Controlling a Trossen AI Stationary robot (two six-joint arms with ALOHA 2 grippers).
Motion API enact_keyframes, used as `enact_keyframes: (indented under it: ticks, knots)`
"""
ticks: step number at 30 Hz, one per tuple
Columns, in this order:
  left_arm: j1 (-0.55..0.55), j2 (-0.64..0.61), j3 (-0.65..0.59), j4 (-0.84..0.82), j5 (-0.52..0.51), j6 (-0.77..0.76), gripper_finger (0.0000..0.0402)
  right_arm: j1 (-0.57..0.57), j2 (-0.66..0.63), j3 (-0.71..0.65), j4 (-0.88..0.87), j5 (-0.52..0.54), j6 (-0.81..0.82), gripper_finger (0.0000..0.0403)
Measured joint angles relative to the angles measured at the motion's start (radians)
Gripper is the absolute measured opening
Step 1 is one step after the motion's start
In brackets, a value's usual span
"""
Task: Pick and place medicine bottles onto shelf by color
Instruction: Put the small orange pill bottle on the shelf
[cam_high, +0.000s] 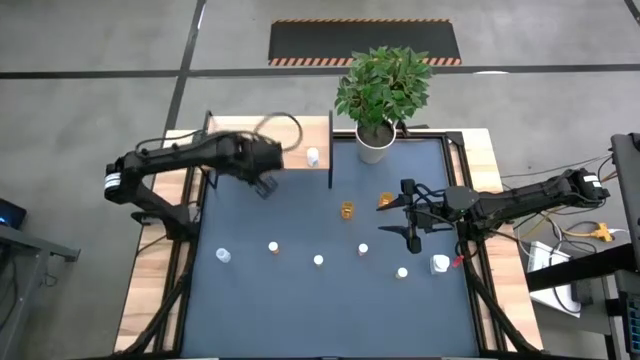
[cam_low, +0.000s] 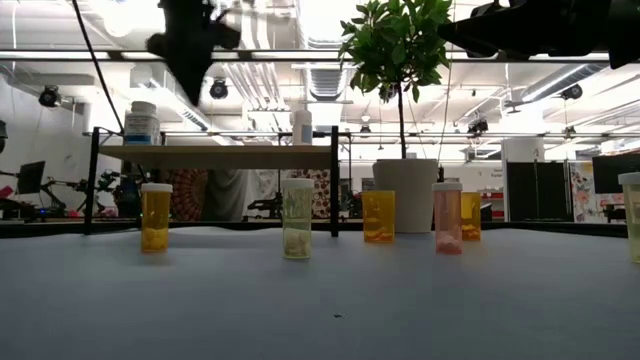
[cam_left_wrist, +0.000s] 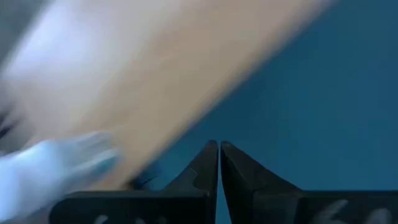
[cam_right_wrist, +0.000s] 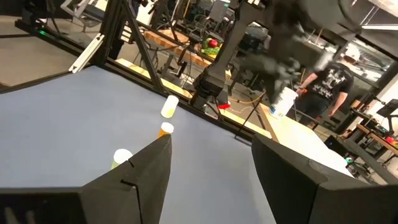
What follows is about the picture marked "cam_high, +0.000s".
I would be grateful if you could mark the green plant in white pot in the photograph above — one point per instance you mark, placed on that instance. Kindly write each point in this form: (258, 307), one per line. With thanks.
(382, 90)

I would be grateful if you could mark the small white plastic bottle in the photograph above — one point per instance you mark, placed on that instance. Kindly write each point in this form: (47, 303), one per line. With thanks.
(223, 255)
(312, 157)

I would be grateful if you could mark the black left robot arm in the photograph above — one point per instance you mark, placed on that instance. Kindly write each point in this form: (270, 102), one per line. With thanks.
(170, 156)

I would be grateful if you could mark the wooden shelf with black legs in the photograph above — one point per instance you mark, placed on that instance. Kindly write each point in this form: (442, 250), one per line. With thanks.
(320, 127)

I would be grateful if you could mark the white flat box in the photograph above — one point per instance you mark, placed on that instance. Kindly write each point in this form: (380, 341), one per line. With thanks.
(542, 260)

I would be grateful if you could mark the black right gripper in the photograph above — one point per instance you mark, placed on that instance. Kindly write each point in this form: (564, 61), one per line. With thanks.
(425, 215)

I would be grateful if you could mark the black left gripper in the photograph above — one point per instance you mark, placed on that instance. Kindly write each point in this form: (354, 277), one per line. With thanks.
(260, 157)

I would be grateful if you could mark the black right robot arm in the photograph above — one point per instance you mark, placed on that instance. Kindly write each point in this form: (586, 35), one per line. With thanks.
(525, 197)

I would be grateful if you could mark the grey metal desk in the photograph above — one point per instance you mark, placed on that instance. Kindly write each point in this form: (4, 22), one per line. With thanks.
(20, 280)

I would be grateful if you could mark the dark computer monitor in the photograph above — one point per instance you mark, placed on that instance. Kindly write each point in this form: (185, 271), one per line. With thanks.
(627, 190)

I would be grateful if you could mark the black hazard-striped floor mat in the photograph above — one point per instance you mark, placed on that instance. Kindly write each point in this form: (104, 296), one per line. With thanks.
(365, 40)

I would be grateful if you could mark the black desk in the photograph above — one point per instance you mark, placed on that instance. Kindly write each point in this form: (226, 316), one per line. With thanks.
(575, 270)

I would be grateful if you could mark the orange vial with white cap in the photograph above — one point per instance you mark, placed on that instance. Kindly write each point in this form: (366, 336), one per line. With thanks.
(273, 246)

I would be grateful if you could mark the black metal rig frame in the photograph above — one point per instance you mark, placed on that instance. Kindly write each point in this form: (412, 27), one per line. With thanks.
(430, 136)

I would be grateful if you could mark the blue-grey table mat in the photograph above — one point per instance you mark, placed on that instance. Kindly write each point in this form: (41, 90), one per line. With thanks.
(300, 310)

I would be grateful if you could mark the yellow power plug splitter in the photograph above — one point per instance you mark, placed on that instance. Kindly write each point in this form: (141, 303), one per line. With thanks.
(601, 231)

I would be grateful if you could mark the pink vial with white cap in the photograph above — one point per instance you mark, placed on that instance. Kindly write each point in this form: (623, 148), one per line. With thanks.
(363, 248)

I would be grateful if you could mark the dark laptop with blue light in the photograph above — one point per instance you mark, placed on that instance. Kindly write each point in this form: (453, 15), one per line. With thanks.
(10, 214)

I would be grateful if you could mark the orange pill vial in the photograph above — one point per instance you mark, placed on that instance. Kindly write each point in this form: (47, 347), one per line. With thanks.
(347, 211)
(385, 200)

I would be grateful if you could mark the yellow vial with white cap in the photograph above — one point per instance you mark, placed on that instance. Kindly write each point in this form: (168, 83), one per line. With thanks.
(401, 272)
(318, 260)

